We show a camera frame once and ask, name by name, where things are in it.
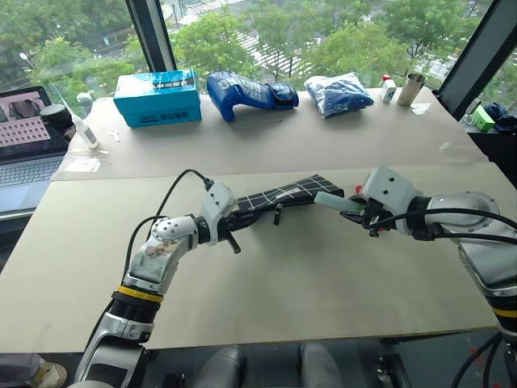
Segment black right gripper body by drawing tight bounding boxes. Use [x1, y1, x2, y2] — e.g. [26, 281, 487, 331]
[350, 196, 396, 239]

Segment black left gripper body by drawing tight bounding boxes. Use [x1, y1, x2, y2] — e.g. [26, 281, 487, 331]
[220, 211, 262, 243]

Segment black white grid pouch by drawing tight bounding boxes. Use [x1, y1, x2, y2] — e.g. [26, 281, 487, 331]
[235, 174, 346, 216]

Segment blue cloth in plastic bag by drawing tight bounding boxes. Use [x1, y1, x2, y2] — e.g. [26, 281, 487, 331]
[303, 72, 375, 120]

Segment small white red-capped bottle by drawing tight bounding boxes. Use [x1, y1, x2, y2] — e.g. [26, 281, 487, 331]
[380, 74, 397, 104]

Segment metal cup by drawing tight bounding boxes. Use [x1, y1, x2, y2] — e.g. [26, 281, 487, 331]
[396, 72, 428, 108]

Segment blue boxing glove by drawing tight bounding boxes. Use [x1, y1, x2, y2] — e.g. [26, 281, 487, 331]
[206, 71, 301, 124]

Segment dark rounded shape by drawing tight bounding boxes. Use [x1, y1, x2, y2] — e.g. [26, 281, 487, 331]
[196, 346, 248, 388]

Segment black side table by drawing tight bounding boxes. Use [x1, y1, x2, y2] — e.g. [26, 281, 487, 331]
[463, 120, 517, 173]

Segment green box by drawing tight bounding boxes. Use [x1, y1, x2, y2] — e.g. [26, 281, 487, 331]
[473, 105, 496, 133]

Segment blue cardboard box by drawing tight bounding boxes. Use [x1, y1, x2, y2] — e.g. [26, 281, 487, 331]
[112, 69, 203, 129]

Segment dark blue cloth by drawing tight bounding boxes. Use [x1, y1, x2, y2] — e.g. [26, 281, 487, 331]
[484, 102, 517, 135]

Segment small clear plastic packet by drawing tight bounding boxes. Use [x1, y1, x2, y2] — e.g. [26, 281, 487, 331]
[64, 157, 103, 175]

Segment white squeeze bottle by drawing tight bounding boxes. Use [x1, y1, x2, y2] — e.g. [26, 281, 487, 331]
[59, 91, 100, 151]

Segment grey-green round object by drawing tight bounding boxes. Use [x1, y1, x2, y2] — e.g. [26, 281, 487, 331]
[76, 92, 95, 119]

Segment black round speaker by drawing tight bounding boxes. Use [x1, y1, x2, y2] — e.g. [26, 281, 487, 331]
[39, 103, 74, 131]

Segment open laptop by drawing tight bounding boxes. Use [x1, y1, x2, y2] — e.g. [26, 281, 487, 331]
[0, 85, 72, 213]

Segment person's white shoe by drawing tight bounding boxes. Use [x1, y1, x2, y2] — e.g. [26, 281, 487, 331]
[36, 361, 69, 388]

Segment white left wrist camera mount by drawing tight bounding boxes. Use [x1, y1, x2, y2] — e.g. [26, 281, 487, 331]
[200, 180, 238, 247]

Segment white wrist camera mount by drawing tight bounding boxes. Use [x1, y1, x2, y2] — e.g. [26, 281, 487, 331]
[360, 165, 418, 216]
[200, 180, 238, 247]

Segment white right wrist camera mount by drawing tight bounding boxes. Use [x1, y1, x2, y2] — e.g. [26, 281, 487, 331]
[360, 165, 418, 216]

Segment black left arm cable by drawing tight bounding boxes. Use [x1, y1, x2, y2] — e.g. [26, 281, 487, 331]
[124, 168, 214, 280]

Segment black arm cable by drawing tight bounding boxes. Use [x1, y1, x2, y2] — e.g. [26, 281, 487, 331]
[124, 168, 214, 280]
[373, 209, 517, 246]

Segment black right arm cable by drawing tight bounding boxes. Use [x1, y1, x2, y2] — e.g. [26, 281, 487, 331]
[373, 209, 517, 246]

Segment black floor cables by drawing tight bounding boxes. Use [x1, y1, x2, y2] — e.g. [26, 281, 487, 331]
[450, 331, 508, 388]

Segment black window frame post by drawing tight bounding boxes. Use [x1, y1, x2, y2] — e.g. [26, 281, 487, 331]
[124, 0, 178, 74]
[437, 0, 517, 122]

